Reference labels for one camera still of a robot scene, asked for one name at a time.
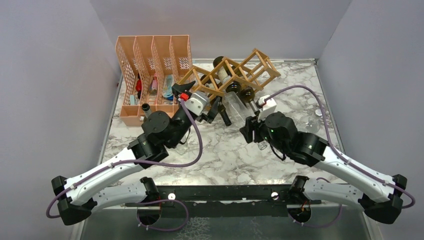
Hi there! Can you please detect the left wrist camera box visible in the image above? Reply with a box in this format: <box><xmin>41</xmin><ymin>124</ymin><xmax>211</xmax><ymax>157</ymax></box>
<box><xmin>179</xmin><ymin>91</ymin><xmax>210</xmax><ymax>116</ymax></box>

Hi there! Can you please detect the blue item in organizer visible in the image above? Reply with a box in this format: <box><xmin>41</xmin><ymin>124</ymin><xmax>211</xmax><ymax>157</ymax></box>
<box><xmin>162</xmin><ymin>74</ymin><xmax>174</xmax><ymax>101</ymax></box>

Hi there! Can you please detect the red item in organizer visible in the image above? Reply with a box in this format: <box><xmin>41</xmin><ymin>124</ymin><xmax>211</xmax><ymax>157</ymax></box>
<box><xmin>135</xmin><ymin>73</ymin><xmax>143</xmax><ymax>100</ymax></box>

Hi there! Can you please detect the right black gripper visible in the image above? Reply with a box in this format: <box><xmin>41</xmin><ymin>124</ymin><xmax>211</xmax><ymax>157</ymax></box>
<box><xmin>240</xmin><ymin>108</ymin><xmax>288</xmax><ymax>154</ymax></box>

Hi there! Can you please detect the orange plastic file organizer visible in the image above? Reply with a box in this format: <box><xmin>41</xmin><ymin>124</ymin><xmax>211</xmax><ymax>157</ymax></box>
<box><xmin>115</xmin><ymin>35</ymin><xmax>193</xmax><ymax>127</ymax></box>

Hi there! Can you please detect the pink item in organizer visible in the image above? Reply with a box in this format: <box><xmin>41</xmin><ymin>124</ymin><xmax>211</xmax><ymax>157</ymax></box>
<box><xmin>148</xmin><ymin>74</ymin><xmax>158</xmax><ymax>95</ymax></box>

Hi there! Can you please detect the standing white wine bottle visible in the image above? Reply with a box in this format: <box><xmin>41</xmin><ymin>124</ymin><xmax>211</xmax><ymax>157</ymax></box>
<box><xmin>141</xmin><ymin>103</ymin><xmax>152</xmax><ymax>122</ymax></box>

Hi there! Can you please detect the clear glass jar silver lid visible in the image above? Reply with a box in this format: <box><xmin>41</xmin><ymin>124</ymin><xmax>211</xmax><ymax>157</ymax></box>
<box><xmin>303</xmin><ymin>108</ymin><xmax>323</xmax><ymax>134</ymax></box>

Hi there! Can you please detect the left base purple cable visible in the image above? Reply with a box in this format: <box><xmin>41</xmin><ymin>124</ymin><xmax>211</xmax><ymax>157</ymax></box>
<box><xmin>136</xmin><ymin>197</ymin><xmax>191</xmax><ymax>232</ymax></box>

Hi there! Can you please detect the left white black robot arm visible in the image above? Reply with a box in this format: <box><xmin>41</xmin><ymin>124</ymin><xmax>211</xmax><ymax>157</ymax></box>
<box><xmin>51</xmin><ymin>83</ymin><xmax>219</xmax><ymax>226</ymax></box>

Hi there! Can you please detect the light blue tube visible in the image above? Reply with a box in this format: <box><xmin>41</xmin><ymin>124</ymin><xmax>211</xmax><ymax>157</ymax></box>
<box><xmin>129</xmin><ymin>95</ymin><xmax>137</xmax><ymax>106</ymax></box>

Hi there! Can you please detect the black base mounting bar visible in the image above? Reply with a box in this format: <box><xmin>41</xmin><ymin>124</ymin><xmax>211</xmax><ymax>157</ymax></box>
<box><xmin>157</xmin><ymin>184</ymin><xmax>303</xmax><ymax>218</ymax></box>

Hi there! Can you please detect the wooden wine rack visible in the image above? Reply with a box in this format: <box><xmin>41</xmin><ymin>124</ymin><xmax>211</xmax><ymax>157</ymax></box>
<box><xmin>176</xmin><ymin>48</ymin><xmax>281</xmax><ymax>100</ymax></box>

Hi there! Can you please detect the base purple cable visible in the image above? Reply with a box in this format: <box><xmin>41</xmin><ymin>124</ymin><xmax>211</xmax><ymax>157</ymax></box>
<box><xmin>287</xmin><ymin>178</ymin><xmax>343</xmax><ymax>230</ymax></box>
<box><xmin>136</xmin><ymin>197</ymin><xmax>191</xmax><ymax>232</ymax></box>

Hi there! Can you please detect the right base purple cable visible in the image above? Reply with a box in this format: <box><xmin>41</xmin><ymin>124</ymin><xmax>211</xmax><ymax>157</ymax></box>
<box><xmin>287</xmin><ymin>178</ymin><xmax>343</xmax><ymax>230</ymax></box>

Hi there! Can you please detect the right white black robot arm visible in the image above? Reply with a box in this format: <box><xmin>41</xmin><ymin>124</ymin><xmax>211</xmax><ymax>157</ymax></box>
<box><xmin>239</xmin><ymin>112</ymin><xmax>407</xmax><ymax>224</ymax></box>

